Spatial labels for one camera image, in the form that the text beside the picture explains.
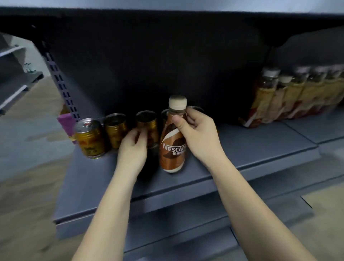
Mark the person's left hand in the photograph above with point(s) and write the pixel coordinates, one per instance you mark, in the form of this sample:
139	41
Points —
131	156

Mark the person's right hand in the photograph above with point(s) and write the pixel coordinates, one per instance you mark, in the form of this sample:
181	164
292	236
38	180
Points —
207	142

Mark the brown coffee bottle beige cap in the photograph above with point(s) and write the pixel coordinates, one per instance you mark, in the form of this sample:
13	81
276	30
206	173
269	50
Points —
279	102
172	158

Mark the dark grey metal shelf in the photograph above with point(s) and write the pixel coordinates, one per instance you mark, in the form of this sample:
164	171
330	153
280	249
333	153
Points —
255	145

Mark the person's right forearm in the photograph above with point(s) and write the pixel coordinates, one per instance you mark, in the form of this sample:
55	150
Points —
255	215

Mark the person's left forearm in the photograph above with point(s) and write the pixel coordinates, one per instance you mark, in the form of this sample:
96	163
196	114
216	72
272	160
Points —
104	223

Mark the magenta packet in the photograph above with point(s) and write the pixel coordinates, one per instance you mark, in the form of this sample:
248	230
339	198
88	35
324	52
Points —
65	123

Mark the black store shelving white strips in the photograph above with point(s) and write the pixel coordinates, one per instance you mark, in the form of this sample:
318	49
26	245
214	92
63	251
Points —
13	70

